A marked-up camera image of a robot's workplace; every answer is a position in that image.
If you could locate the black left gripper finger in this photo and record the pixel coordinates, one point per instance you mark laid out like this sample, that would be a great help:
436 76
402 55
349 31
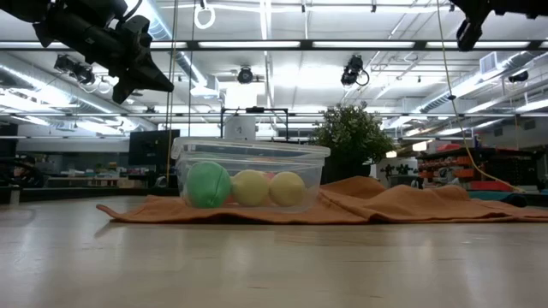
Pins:
149 65
147 82

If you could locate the green round toy fruit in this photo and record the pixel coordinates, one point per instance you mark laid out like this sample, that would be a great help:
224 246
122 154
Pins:
207 185

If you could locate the yellow round toy fruit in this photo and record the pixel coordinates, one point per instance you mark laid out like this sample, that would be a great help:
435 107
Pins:
250 188

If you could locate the peach toy fruit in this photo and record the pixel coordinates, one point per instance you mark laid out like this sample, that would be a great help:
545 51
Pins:
270 175

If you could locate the yellow lemon toy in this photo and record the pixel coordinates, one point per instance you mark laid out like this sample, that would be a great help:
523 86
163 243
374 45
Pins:
287 189

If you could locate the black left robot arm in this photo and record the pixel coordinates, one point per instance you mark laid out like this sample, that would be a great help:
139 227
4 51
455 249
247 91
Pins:
21 6

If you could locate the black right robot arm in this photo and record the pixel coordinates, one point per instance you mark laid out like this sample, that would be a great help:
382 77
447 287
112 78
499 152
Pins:
522 5

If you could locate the clear plastic tupperware container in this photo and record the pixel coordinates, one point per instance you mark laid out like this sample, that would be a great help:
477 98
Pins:
252 149

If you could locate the black ceiling device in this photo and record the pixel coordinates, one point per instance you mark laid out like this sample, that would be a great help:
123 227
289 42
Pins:
75 69

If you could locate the white air vent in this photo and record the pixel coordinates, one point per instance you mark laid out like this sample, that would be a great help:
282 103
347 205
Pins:
488 62

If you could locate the black ceiling fixture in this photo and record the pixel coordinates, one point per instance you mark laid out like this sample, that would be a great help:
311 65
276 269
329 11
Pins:
518 76

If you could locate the black background monitor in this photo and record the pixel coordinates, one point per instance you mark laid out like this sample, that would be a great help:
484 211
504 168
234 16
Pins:
147 147

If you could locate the cluttered background workbench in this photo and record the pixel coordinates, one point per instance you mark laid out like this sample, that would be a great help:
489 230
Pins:
85 179

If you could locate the shelf with red bins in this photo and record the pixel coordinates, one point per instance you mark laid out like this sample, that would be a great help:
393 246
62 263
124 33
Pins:
449 164

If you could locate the person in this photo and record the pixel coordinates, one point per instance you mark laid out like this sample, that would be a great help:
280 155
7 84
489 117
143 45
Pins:
25 171

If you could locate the white printed box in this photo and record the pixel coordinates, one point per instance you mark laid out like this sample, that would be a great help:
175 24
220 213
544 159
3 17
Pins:
400 167

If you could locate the artificial green potted plant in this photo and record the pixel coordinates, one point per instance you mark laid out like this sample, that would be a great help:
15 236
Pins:
351 132

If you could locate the teal cloth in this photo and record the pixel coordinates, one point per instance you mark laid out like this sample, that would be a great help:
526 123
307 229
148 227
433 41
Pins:
496 196

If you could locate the orange cloth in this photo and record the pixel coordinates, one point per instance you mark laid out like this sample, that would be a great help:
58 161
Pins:
385 205

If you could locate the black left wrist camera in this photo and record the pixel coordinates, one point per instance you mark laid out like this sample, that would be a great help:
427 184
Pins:
136 27

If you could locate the round black ceiling camera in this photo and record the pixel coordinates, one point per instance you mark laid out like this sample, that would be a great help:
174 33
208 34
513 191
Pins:
245 75

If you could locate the black metal stand frame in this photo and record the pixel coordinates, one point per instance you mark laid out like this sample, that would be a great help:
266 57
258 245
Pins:
254 110

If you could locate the black overhead camera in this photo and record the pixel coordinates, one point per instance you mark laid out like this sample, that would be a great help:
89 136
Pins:
351 70

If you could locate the black aluminium table frame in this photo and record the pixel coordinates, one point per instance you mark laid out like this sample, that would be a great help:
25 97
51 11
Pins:
64 194

